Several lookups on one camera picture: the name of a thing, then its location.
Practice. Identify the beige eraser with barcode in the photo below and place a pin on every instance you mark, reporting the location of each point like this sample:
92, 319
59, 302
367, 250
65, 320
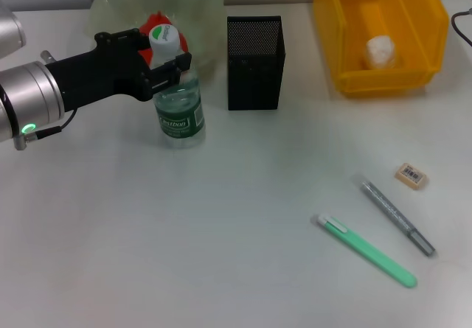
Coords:
410, 175

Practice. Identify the white paper ball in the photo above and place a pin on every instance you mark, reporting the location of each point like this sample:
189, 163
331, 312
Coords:
380, 51

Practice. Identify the red-orange fruit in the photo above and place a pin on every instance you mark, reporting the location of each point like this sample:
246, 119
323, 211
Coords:
155, 19

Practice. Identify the grey silver pen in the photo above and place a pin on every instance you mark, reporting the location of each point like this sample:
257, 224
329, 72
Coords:
396, 215

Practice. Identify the yellow plastic bin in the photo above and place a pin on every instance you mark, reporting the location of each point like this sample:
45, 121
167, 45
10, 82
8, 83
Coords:
368, 81

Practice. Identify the mint green pen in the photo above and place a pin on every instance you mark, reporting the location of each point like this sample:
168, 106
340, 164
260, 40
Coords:
368, 252

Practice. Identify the clear green-label water bottle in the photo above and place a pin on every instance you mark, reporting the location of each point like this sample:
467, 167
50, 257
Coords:
178, 121

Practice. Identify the translucent green fruit bowl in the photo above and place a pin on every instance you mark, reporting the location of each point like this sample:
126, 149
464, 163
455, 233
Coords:
206, 18

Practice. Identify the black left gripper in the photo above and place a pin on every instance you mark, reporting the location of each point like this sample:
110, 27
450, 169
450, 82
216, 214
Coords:
103, 73

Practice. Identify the black mesh pen holder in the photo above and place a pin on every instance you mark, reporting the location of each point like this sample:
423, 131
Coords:
254, 40

